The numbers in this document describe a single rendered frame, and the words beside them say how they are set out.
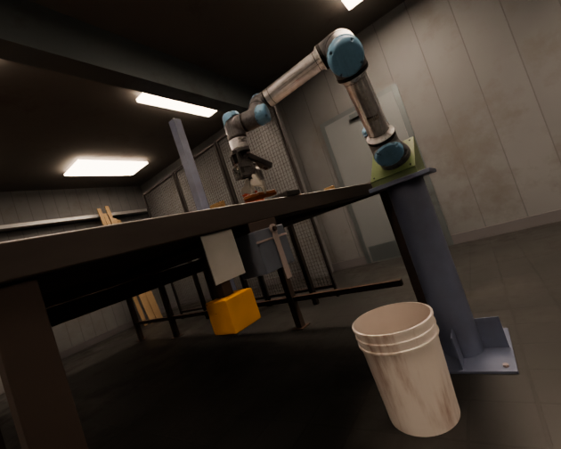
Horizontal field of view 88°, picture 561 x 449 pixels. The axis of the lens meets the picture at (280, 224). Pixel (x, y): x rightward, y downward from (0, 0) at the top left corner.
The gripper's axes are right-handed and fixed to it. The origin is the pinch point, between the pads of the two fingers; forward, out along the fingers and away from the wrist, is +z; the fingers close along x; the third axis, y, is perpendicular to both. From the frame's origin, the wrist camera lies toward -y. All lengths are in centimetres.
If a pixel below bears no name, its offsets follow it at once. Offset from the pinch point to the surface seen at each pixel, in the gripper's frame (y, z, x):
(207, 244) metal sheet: 38, 14, 37
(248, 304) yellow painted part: 33, 30, 39
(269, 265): 22.8, 24.2, 34.5
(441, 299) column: -61, 69, 21
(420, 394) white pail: -16, 82, 35
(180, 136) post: -41, -114, -208
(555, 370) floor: -67, 96, 53
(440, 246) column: -67, 45, 25
